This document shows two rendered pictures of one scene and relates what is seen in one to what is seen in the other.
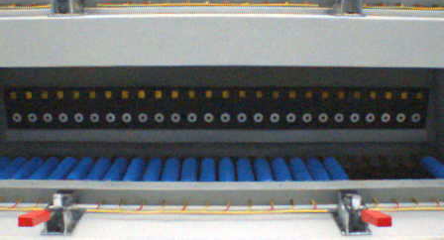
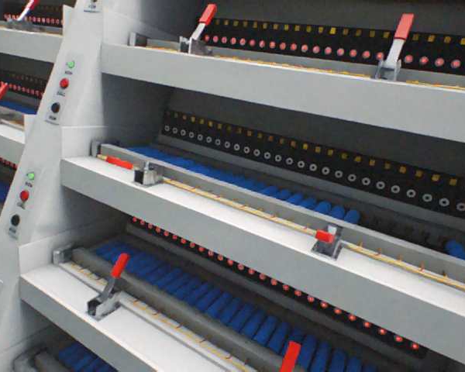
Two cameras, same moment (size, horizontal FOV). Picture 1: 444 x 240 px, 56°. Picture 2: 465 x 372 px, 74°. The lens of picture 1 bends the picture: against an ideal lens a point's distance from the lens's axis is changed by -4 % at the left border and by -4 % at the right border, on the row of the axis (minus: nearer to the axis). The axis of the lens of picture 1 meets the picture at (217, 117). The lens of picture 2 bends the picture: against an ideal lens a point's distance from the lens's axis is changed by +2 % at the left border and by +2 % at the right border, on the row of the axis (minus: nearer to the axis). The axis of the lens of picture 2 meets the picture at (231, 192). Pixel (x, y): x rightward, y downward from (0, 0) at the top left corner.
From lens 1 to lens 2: 16 cm
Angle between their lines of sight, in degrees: 25
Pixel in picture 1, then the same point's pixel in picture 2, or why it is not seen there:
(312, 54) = (338, 108)
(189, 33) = (253, 77)
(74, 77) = (209, 114)
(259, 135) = (309, 180)
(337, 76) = (397, 156)
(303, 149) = (338, 198)
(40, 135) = (176, 142)
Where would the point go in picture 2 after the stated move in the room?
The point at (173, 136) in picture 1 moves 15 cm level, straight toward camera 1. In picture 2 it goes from (252, 164) to (225, 142)
